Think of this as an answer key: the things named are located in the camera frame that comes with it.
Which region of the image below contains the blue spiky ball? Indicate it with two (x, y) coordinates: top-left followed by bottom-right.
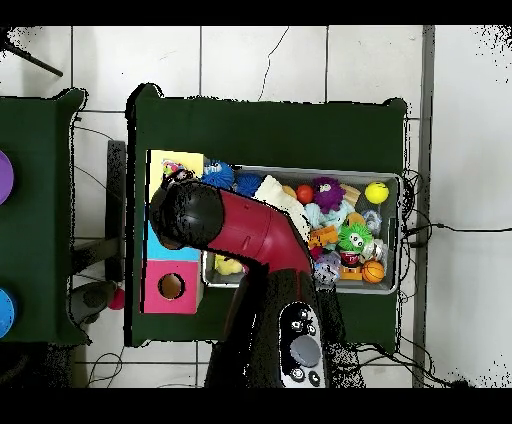
(200, 159), (236, 190)
(234, 172), (264, 198)

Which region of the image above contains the polka dot cloth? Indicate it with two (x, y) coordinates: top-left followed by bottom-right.
(160, 158), (187, 178)

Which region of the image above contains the wooden three-hole box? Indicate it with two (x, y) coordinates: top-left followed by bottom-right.
(139, 149), (210, 314)

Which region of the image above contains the shallow silver mesh bin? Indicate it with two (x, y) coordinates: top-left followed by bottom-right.
(201, 163), (402, 296)

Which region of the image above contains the purple spiky monster toy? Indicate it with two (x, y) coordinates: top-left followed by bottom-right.
(310, 176), (346, 214)

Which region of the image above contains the dark green tablecloth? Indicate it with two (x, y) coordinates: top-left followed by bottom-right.
(0, 88), (91, 347)
(124, 82), (409, 353)

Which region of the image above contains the green spiky toy with eyes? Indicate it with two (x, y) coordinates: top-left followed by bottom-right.
(336, 222), (374, 254)

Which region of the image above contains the yellow ball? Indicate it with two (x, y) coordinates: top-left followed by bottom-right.
(364, 180), (390, 205)

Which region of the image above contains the orange toy basketball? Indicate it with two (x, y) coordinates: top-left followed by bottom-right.
(360, 260), (386, 284)

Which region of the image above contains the small red ball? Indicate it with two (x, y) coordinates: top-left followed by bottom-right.
(107, 287), (126, 311)

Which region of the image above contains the grey rounded base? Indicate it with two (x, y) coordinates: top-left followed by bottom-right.
(70, 280), (118, 325)

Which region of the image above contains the purple bowl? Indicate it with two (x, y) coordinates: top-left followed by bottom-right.
(0, 149), (16, 206)

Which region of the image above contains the black tripod leg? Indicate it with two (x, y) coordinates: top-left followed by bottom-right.
(0, 39), (64, 78)

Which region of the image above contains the blue bowl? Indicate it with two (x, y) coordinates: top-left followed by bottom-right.
(0, 287), (16, 340)

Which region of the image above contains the black power cable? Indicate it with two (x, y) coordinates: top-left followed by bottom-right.
(403, 221), (512, 247)

